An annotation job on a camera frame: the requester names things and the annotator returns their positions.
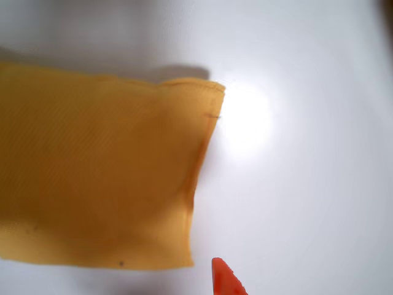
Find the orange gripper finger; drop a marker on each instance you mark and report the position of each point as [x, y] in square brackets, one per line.
[225, 279]

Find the large yellow bean bag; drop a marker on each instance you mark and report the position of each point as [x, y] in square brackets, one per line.
[92, 169]

